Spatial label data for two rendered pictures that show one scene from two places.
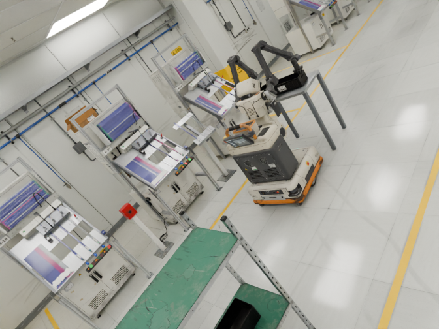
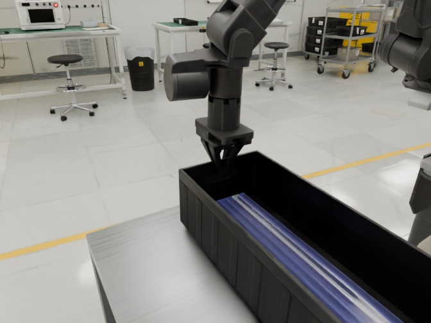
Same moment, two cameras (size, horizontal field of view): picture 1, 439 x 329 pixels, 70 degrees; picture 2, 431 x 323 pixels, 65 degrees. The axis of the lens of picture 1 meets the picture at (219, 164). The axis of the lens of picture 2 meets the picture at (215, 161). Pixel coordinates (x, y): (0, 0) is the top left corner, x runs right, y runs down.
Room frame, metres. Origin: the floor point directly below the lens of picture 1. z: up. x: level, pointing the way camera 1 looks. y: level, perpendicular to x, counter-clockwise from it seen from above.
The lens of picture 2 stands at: (3.73, -1.21, 1.20)
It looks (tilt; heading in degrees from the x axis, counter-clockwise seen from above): 27 degrees down; 187
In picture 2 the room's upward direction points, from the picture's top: straight up
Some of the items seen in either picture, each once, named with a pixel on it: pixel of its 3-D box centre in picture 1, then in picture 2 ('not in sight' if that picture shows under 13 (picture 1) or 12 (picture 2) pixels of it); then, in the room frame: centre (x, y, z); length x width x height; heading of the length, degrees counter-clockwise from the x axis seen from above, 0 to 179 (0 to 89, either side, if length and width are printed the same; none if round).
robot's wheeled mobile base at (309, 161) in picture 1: (284, 175); not in sight; (2.95, -0.50, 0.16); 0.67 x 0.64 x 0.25; 127
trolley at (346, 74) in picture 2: not in sight; (351, 40); (-1.98, 0.22, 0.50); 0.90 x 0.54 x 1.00; 136
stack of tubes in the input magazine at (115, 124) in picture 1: (118, 121); not in sight; (4.20, 0.73, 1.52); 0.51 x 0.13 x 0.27; 122
